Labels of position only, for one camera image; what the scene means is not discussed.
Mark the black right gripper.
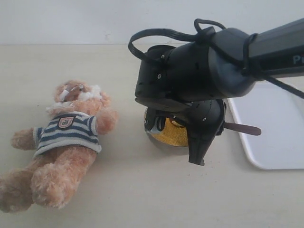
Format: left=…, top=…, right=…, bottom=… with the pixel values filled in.
left=135, top=45, right=225, bottom=166

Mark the dark brown wooden spoon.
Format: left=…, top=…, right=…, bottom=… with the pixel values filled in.
left=224, top=122, right=262, bottom=136

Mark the tan teddy bear striped shirt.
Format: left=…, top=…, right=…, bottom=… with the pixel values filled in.
left=0, top=80, right=118, bottom=213

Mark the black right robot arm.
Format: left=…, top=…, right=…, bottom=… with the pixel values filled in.
left=128, top=19, right=304, bottom=166

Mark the yellow millet grain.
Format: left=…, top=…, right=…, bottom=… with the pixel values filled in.
left=150, top=118, right=188, bottom=147

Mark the steel bowl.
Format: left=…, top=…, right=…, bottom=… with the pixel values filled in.
left=144, top=116, right=189, bottom=156

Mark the white rectangular plastic tray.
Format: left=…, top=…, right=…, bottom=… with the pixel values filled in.
left=228, top=82, right=304, bottom=170

